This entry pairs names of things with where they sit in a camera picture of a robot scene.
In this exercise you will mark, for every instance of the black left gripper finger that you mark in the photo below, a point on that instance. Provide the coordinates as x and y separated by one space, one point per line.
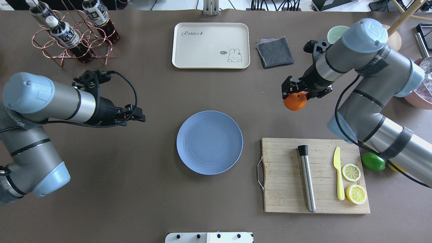
139 118
131 109

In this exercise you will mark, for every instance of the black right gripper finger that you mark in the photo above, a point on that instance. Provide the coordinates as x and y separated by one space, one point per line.
317 91
291 85

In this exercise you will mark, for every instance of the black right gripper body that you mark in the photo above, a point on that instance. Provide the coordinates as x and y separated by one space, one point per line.
312 79

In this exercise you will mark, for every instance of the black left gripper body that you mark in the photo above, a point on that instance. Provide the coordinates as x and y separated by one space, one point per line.
105 111

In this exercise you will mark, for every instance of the orange fruit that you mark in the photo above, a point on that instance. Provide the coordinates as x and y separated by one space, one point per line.
295 101

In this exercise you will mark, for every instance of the blue plate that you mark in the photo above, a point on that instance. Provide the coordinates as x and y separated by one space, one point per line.
209 142

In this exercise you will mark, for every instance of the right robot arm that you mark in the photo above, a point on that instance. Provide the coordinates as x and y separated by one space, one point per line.
385 74

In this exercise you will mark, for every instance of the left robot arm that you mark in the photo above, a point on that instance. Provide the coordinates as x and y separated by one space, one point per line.
31 101

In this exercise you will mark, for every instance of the grey folded cloth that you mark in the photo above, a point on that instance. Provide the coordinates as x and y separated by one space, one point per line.
274 52

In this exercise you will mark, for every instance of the green bowl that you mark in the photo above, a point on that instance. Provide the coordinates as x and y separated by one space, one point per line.
335 33

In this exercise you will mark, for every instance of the steel muddler black tip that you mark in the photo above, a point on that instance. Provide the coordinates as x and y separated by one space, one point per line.
306 170

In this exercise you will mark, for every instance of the cream rabbit tray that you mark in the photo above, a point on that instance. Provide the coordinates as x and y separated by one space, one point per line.
211 46

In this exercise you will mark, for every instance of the lemon slice upper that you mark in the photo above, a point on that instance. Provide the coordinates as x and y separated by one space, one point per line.
351 172

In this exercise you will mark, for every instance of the lemon slice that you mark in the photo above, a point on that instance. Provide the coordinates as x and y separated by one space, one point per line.
351 172
356 194

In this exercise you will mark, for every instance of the green lime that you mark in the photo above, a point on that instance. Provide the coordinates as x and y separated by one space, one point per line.
373 162

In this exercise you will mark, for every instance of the wooden cup stand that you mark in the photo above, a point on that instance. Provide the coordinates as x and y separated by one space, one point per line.
407 13

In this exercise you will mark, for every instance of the tea bottle front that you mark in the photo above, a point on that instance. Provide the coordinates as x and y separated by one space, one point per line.
69 39

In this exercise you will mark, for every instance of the tea bottle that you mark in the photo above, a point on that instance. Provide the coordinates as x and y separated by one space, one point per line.
69 39
98 16
40 11

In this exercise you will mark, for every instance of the yellow lemon far right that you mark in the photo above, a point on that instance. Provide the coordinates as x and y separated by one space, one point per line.
394 167

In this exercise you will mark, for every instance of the tea bottle right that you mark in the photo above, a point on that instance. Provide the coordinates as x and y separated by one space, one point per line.
98 16

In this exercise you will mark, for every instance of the yellow plastic knife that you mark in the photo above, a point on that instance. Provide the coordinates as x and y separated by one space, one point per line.
337 165

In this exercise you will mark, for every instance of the wooden cutting board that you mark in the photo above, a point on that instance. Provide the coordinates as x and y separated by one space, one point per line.
283 182

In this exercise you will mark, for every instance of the pink bowl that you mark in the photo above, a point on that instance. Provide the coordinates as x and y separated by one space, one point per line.
420 98

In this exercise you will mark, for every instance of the clear ice cubes pile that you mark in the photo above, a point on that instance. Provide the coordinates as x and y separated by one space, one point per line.
428 81

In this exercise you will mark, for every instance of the lemon slice lower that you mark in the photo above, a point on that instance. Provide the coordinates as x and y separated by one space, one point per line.
356 194

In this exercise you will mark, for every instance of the metal ice scoop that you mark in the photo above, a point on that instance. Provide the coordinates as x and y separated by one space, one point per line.
423 50

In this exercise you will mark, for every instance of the tea bottle left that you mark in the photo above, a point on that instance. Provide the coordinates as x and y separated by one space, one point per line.
40 11

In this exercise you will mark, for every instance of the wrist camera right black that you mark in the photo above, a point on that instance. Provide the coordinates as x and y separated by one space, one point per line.
316 48

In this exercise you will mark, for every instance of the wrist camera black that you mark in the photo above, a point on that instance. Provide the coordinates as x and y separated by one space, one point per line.
316 48
90 80

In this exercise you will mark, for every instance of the wrist camera left black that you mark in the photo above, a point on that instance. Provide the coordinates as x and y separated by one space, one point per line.
90 80

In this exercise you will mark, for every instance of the copper wire bottle rack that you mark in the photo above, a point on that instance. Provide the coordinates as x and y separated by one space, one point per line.
84 33

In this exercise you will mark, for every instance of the grey metal camera post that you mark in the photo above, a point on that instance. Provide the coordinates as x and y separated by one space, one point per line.
210 7

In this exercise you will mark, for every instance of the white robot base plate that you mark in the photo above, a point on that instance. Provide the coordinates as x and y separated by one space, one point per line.
210 237

